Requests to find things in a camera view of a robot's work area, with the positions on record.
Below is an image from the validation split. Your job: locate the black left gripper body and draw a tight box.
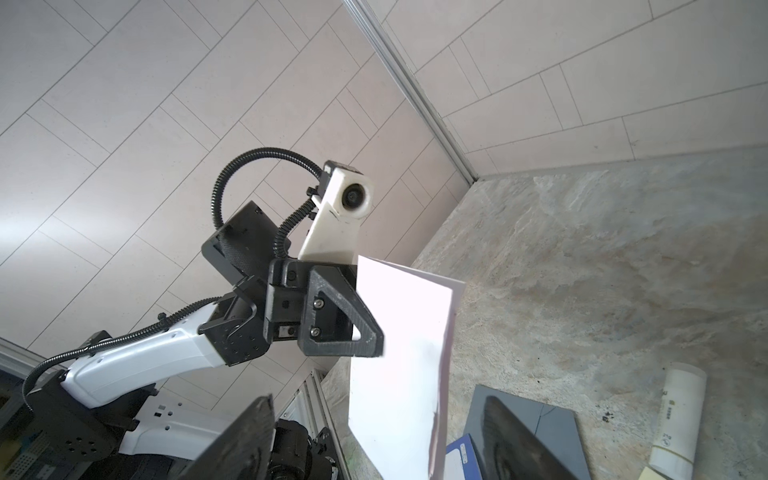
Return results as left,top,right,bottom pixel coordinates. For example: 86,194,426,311
264,259,332,347

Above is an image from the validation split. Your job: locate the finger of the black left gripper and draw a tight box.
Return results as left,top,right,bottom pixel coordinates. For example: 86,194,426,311
298,264,384,358

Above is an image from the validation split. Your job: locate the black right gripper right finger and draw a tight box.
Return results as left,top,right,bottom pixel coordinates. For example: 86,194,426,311
482,396,575,480

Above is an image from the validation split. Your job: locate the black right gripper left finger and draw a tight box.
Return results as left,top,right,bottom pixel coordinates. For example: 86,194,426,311
180,394,275,480

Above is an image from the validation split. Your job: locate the white letter paper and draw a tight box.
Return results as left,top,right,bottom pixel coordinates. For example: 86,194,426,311
348,257,465,479

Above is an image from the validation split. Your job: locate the white glue stick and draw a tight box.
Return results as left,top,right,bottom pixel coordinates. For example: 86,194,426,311
649,362,707,479

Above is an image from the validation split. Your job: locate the cream yellow envelope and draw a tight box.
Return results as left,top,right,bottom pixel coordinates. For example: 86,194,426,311
638,467,665,480

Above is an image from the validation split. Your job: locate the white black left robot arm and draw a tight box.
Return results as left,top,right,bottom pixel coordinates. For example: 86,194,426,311
22,198,384,461

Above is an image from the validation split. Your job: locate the grey envelope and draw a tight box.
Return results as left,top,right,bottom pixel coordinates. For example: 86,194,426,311
464,385,591,479

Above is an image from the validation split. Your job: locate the blue floral notepad card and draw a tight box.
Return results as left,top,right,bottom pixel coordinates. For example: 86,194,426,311
443,434,483,480

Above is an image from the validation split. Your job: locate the metal corner profile left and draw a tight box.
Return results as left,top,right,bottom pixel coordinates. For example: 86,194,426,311
343,0,479,185

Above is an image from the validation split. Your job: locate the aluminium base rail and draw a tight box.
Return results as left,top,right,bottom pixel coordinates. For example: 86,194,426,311
278,369,351,480

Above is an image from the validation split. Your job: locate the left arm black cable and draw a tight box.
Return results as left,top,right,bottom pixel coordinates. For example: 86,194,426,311
22,147,325,397

